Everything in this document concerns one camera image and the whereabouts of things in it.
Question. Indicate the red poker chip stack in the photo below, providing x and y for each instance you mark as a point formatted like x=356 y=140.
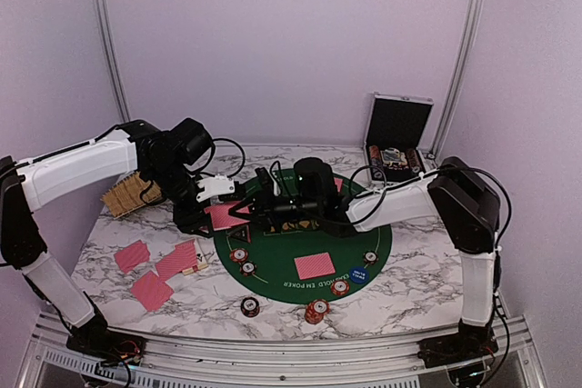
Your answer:
x=316 y=311

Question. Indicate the woven bamboo tray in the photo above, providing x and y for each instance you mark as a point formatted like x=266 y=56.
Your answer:
x=130 y=194

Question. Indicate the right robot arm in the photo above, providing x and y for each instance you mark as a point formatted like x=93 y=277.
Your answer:
x=454 y=193

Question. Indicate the black triangular dealer button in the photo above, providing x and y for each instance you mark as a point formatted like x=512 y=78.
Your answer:
x=241 y=234

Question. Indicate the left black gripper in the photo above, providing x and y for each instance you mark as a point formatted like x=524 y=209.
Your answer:
x=189 y=219

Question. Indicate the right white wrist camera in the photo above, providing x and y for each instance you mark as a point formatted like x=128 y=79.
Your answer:
x=267 y=181

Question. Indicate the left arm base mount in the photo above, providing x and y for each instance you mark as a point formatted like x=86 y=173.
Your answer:
x=113 y=345

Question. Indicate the red card pile front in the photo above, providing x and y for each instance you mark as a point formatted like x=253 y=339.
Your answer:
x=151 y=291

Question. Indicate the aluminium frame post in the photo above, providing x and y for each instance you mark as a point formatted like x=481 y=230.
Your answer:
x=468 y=38
x=112 y=65

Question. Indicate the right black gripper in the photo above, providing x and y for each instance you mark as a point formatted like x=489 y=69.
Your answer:
x=264 y=210

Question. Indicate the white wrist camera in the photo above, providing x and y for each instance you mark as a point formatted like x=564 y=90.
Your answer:
x=267 y=181
x=214 y=186

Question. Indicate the red playing card deck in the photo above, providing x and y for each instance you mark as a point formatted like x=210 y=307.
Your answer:
x=182 y=258

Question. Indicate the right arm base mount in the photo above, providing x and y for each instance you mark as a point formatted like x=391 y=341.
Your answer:
x=453 y=348

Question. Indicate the black poker chip stack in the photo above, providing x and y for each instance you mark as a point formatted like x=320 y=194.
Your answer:
x=250 y=307

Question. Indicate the red playing card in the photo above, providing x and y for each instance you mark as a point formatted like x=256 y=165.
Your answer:
x=220 y=219

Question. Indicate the right aluminium frame post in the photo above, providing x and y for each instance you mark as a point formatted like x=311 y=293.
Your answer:
x=468 y=38

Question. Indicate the aluminium poker chip case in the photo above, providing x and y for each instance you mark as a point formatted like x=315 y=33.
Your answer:
x=395 y=127

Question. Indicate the round green poker mat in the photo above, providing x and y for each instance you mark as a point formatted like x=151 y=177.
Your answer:
x=274 y=253

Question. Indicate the blue small blind button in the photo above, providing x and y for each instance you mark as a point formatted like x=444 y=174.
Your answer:
x=359 y=275

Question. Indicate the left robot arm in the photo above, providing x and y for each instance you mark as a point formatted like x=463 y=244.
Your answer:
x=162 y=157

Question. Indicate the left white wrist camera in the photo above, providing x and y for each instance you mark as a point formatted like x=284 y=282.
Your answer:
x=214 y=186

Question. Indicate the red card pile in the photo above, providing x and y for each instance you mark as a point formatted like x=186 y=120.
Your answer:
x=131 y=256
x=151 y=291

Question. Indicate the playing card box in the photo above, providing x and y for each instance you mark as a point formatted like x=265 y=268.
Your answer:
x=201 y=262

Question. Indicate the left aluminium frame post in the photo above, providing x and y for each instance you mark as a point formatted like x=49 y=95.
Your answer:
x=112 y=65

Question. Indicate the front aluminium rail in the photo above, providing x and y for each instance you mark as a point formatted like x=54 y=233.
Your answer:
x=174 y=361

